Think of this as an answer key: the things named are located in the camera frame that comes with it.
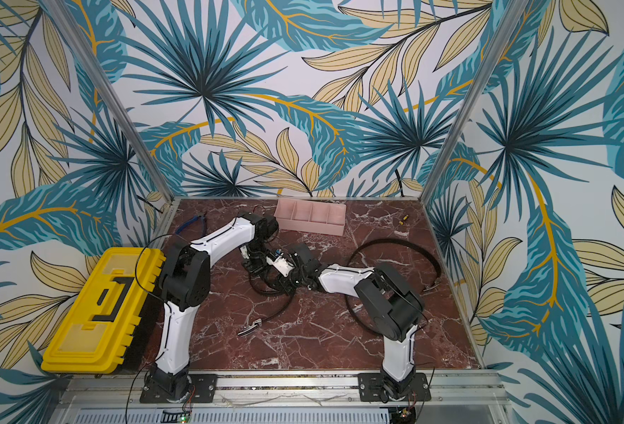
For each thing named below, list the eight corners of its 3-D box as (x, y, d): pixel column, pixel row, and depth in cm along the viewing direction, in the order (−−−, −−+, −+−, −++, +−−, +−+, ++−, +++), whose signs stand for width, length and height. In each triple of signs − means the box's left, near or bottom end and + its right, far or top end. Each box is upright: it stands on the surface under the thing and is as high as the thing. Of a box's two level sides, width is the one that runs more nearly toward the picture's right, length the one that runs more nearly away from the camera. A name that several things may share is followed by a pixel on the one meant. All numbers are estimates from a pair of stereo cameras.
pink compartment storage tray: (274, 235, 110) (273, 226, 105) (277, 208, 119) (276, 199, 114) (346, 236, 110) (347, 227, 105) (343, 209, 120) (345, 199, 115)
